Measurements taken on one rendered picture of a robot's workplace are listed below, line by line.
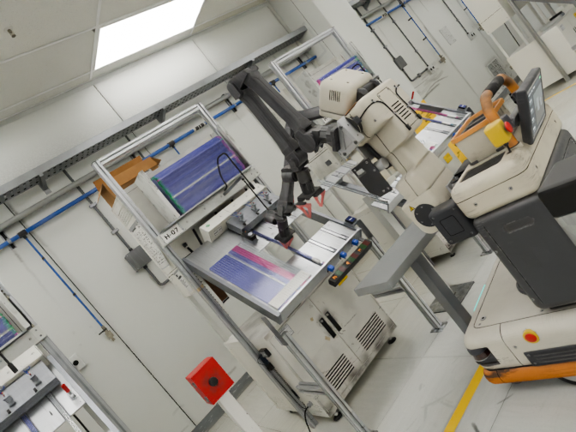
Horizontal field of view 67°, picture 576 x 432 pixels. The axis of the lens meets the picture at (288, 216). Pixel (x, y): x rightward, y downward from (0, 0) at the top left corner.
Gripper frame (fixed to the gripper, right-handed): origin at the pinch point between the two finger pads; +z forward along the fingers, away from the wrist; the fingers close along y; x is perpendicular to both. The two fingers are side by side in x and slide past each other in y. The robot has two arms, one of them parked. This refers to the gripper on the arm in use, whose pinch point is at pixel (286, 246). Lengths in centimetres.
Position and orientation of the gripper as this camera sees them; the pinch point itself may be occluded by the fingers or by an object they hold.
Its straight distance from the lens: 234.1
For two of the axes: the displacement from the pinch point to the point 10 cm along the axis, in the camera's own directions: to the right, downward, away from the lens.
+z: 1.4, 7.7, 6.2
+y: -6.4, 5.5, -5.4
